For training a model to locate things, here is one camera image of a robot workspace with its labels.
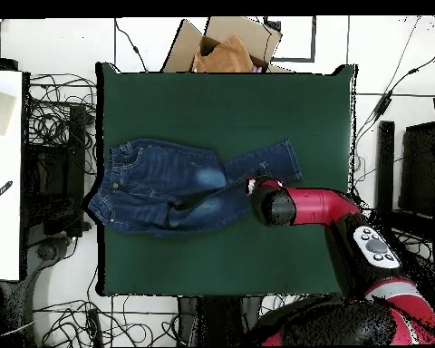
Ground black cable with connector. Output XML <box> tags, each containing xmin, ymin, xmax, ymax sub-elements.
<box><xmin>353</xmin><ymin>43</ymin><xmax>435</xmax><ymax>153</ymax></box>

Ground black metal stand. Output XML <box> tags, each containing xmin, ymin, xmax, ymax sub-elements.
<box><xmin>21</xmin><ymin>104</ymin><xmax>92</xmax><ymax>244</ymax></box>

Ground black box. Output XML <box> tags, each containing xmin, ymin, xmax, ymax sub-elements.
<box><xmin>0</xmin><ymin>55</ymin><xmax>19</xmax><ymax>72</ymax></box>

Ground brown cardboard box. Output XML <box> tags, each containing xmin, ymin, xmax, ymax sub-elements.
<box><xmin>160</xmin><ymin>15</ymin><xmax>295</xmax><ymax>73</ymax></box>

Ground white side table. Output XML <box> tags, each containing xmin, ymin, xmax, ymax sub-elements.
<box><xmin>0</xmin><ymin>69</ymin><xmax>24</xmax><ymax>282</ymax></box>

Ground dark green table cloth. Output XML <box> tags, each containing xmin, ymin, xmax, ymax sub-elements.
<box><xmin>95</xmin><ymin>62</ymin><xmax>357</xmax><ymax>298</ymax></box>

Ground blue denim jeans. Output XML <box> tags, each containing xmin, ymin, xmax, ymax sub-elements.
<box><xmin>87</xmin><ymin>137</ymin><xmax>304</xmax><ymax>238</ymax></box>

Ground grey chair base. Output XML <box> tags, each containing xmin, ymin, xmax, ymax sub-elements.
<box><xmin>21</xmin><ymin>233</ymin><xmax>79</xmax><ymax>347</ymax></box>

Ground tangled black cables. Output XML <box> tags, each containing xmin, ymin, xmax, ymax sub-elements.
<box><xmin>32</xmin><ymin>296</ymin><xmax>180</xmax><ymax>347</ymax></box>
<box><xmin>260</xmin><ymin>294</ymin><xmax>313</xmax><ymax>311</ymax></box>
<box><xmin>26</xmin><ymin>72</ymin><xmax>98</xmax><ymax>177</ymax></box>

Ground thin black floor cable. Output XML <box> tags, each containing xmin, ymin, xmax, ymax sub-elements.
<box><xmin>113</xmin><ymin>17</ymin><xmax>149</xmax><ymax>73</ymax></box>

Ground black power strip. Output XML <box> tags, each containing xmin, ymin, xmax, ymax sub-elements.
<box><xmin>86</xmin><ymin>307</ymin><xmax>103</xmax><ymax>347</ymax></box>

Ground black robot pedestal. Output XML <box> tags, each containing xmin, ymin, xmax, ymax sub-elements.
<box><xmin>177</xmin><ymin>295</ymin><xmax>264</xmax><ymax>347</ymax></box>

